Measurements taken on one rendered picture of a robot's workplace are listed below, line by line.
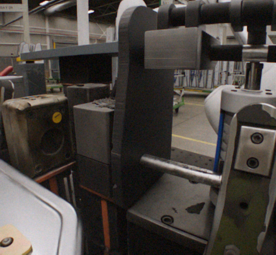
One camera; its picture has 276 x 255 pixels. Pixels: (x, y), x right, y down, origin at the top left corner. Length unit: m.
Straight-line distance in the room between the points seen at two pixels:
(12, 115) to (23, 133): 0.03
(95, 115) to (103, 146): 0.04
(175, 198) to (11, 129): 0.25
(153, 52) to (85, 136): 0.13
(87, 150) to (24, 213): 0.10
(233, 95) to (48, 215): 0.20
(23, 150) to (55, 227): 0.15
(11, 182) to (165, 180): 0.20
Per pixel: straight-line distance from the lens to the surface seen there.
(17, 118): 0.31
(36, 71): 0.68
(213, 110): 0.73
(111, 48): 0.35
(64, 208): 0.20
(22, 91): 0.48
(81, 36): 4.14
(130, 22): 0.20
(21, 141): 0.31
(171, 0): 7.06
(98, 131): 0.24
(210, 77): 7.81
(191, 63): 0.17
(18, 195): 0.24
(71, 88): 0.31
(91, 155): 0.26
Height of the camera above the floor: 1.13
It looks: 15 degrees down
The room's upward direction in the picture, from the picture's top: straight up
